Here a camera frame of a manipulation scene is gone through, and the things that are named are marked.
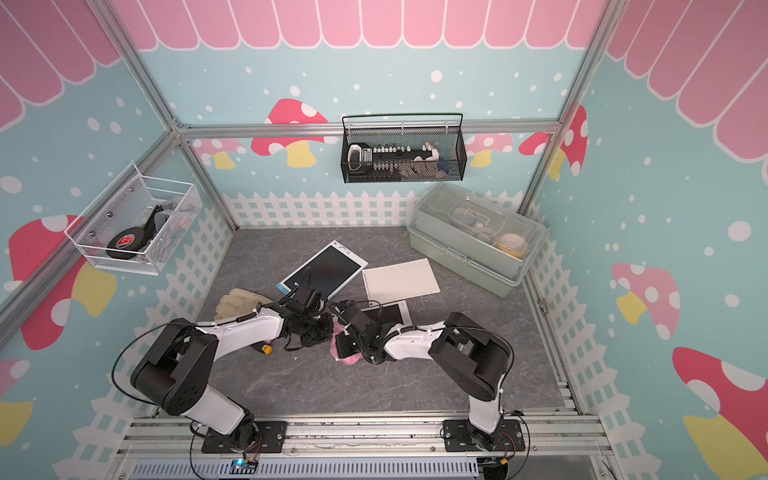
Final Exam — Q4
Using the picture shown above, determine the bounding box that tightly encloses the pink cleaning cloth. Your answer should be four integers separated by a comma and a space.
330, 323, 362, 365

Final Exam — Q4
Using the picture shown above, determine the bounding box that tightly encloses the blue framed drawing tablet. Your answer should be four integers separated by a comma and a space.
276, 241, 368, 299

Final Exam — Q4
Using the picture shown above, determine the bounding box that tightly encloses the white drawing tablet front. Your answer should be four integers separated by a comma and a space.
363, 258, 440, 304

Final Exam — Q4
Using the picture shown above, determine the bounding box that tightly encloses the white drawing tablet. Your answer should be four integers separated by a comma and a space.
362, 300, 413, 326
363, 258, 440, 304

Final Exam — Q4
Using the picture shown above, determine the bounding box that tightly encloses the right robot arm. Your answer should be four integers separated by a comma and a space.
330, 301, 514, 451

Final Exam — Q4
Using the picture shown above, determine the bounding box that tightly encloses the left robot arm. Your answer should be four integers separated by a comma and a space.
130, 286, 333, 453

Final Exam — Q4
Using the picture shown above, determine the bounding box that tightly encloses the beige work glove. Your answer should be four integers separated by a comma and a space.
214, 288, 272, 322

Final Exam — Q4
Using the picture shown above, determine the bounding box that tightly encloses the green translucent storage box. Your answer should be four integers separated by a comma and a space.
407, 184, 545, 298

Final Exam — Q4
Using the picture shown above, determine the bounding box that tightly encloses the black tape roll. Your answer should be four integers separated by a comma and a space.
106, 227, 147, 260

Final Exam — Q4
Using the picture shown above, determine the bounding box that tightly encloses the black wire mesh basket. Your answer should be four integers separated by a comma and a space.
340, 112, 467, 183

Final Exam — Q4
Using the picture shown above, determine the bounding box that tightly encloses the clear acrylic wall bin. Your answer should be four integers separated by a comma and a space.
64, 165, 202, 276

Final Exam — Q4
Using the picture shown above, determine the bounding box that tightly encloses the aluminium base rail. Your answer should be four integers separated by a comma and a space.
106, 409, 623, 479

